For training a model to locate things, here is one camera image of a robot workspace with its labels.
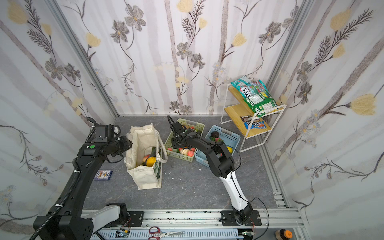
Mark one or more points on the orange yellow toy pumpkin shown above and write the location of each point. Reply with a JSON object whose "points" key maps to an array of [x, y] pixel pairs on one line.
{"points": [[150, 161]]}

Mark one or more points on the dark toy cucumber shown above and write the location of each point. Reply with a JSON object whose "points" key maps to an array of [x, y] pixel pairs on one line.
{"points": [[153, 152]]}

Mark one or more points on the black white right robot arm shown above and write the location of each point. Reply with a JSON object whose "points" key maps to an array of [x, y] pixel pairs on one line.
{"points": [[221, 164]]}

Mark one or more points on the red handled scissors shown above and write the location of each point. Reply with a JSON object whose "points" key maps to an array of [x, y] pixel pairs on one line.
{"points": [[156, 233]]}

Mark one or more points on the light green plastic basket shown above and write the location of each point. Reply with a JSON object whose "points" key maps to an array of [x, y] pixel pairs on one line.
{"points": [[175, 153]]}

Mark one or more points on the light blue plastic basket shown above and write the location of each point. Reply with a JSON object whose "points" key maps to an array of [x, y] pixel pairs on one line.
{"points": [[230, 139]]}

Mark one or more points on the beige toy garlic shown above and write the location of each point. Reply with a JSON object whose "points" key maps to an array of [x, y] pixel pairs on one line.
{"points": [[183, 151]]}

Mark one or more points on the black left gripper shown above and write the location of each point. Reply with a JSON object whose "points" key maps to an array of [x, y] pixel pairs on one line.
{"points": [[125, 144]]}

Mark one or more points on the white metal wooden shelf rack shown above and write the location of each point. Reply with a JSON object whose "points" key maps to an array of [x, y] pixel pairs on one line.
{"points": [[237, 111]]}

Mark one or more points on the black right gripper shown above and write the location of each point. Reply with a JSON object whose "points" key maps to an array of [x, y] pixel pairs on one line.
{"points": [[177, 139]]}

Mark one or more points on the brown candy bag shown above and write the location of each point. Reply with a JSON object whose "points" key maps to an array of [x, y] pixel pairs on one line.
{"points": [[247, 119]]}

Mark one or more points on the dark brown toy fruit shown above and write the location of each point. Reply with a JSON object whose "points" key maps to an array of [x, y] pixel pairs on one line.
{"points": [[215, 134]]}

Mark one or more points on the green snack bag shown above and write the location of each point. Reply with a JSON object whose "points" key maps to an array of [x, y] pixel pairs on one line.
{"points": [[255, 95]]}

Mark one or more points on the blue playing cards box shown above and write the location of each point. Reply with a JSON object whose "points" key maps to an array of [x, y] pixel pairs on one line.
{"points": [[103, 175]]}

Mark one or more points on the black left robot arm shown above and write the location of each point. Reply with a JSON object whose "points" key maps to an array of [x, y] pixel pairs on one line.
{"points": [[64, 220]]}

